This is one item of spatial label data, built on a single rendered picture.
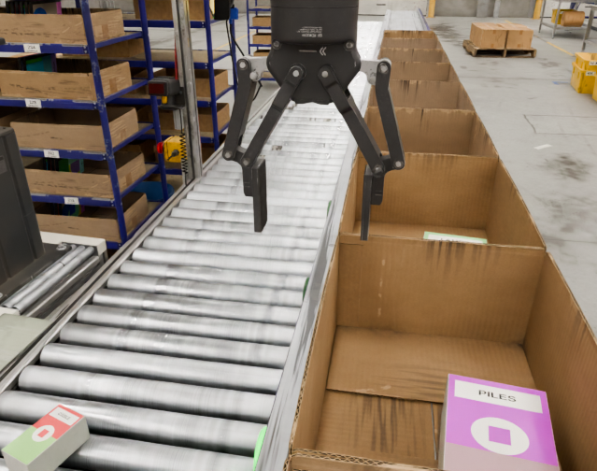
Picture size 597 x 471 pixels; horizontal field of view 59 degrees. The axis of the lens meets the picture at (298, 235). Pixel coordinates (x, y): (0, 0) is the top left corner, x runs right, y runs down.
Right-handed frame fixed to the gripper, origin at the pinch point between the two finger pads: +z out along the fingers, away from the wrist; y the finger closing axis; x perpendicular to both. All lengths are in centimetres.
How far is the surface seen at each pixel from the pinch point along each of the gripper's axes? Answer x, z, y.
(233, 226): 79, 42, -34
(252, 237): 73, 42, -27
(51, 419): 2, 38, -39
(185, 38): 113, -4, -56
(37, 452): -4, 38, -38
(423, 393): 6.5, 28.2, 14.2
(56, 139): 136, 38, -124
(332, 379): 7.1, 28.1, 1.9
